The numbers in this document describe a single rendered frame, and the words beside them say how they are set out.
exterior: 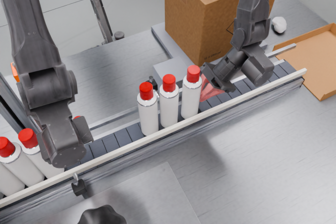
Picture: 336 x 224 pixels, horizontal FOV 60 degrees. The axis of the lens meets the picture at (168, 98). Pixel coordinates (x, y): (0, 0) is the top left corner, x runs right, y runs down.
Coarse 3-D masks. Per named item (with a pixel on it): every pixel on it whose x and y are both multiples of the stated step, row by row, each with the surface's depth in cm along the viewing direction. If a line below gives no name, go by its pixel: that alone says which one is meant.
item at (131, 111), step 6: (282, 48) 95; (288, 48) 96; (270, 54) 94; (276, 54) 95; (180, 90) 85; (132, 108) 81; (114, 114) 80; (120, 114) 80; (126, 114) 81; (102, 120) 79; (108, 120) 79; (114, 120) 80; (90, 126) 78; (96, 126) 78
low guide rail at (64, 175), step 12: (300, 72) 95; (276, 84) 93; (240, 96) 89; (252, 96) 92; (216, 108) 87; (192, 120) 85; (156, 132) 82; (168, 132) 83; (132, 144) 80; (108, 156) 78; (72, 168) 76; (84, 168) 76; (48, 180) 74; (60, 180) 75; (24, 192) 72; (0, 204) 70
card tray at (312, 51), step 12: (300, 36) 113; (312, 36) 117; (324, 36) 117; (276, 48) 111; (300, 48) 113; (312, 48) 113; (324, 48) 113; (288, 60) 110; (300, 60) 110; (312, 60) 110; (324, 60) 110; (312, 72) 106; (324, 72) 106; (312, 84) 103; (324, 84) 103; (324, 96) 97
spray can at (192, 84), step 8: (192, 72) 73; (184, 80) 76; (192, 80) 74; (200, 80) 76; (184, 88) 77; (192, 88) 76; (200, 88) 78; (184, 96) 80; (192, 96) 78; (184, 104) 83; (192, 104) 81; (184, 112) 86; (192, 112) 85
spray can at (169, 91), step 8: (168, 80) 71; (160, 88) 75; (168, 88) 72; (176, 88) 75; (160, 96) 75; (168, 96) 74; (176, 96) 75; (160, 104) 79; (168, 104) 76; (176, 104) 78; (160, 112) 82; (168, 112) 79; (176, 112) 81; (160, 120) 86; (168, 120) 83; (176, 120) 85
